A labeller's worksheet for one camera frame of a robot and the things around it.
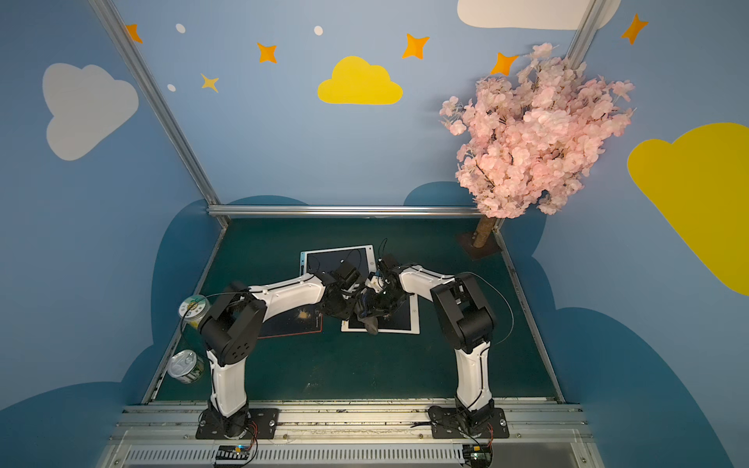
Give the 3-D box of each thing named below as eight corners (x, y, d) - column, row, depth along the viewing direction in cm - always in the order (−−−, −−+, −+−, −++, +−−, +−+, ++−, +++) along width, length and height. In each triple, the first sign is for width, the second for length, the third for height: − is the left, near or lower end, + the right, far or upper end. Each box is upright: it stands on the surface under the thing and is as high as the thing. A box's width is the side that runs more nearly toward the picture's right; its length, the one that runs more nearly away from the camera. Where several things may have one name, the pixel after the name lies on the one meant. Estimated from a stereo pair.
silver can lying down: (173, 383, 82) (162, 378, 77) (185, 355, 87) (175, 349, 82) (199, 383, 82) (190, 378, 77) (210, 356, 87) (201, 349, 82)
